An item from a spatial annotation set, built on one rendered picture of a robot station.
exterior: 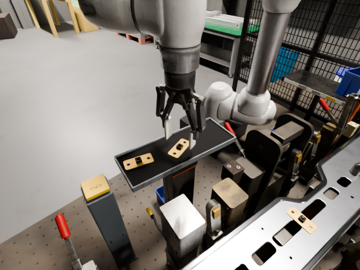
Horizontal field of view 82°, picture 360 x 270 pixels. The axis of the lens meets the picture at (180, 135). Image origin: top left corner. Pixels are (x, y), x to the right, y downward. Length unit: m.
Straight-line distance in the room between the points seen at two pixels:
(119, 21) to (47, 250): 0.92
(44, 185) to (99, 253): 1.46
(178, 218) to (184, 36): 0.42
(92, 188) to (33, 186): 1.84
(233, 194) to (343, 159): 0.55
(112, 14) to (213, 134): 0.45
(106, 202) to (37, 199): 1.71
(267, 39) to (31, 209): 2.11
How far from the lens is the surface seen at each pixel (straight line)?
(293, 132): 0.76
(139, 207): 1.08
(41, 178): 2.46
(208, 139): 0.69
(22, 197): 2.38
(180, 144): 0.65
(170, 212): 0.58
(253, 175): 0.72
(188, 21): 0.43
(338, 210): 0.87
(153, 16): 0.45
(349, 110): 1.06
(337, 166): 1.02
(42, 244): 1.14
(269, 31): 0.99
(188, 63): 0.46
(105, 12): 0.51
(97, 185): 0.60
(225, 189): 0.66
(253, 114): 1.16
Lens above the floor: 1.61
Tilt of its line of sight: 40 degrees down
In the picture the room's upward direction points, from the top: straight up
